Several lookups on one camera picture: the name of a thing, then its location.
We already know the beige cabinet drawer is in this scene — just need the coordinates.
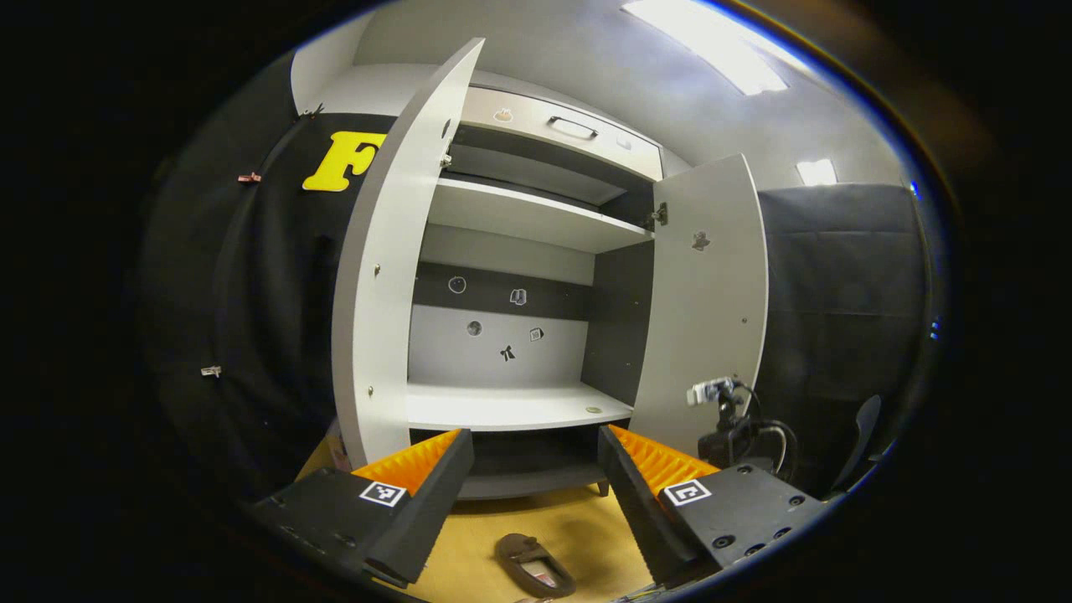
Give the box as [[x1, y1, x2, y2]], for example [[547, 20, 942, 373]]
[[459, 86, 664, 183]]

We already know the long ceiling light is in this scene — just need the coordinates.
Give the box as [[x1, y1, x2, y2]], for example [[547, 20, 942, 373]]
[[621, 0, 817, 95]]

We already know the black backdrop cloth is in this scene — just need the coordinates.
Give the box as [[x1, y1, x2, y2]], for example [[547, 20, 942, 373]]
[[754, 183, 935, 495], [147, 59, 394, 503]]

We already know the white shoe cabinet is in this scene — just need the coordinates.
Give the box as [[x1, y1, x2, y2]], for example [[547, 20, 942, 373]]
[[406, 84, 667, 501]]

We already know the brown shoe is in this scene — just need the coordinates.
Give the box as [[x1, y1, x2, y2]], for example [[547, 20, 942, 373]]
[[494, 533, 577, 599]]

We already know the white shoe cabinet door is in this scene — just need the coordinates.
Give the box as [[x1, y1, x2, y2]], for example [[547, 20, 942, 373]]
[[331, 38, 487, 470], [628, 153, 770, 457]]

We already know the black cable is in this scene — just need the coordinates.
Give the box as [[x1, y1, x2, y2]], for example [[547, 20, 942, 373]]
[[741, 381, 798, 478]]

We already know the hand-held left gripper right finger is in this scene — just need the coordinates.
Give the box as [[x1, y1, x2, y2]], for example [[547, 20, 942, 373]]
[[597, 425, 826, 590]]

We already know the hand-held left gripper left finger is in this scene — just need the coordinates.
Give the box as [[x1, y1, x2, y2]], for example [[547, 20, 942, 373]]
[[251, 429, 475, 589]]

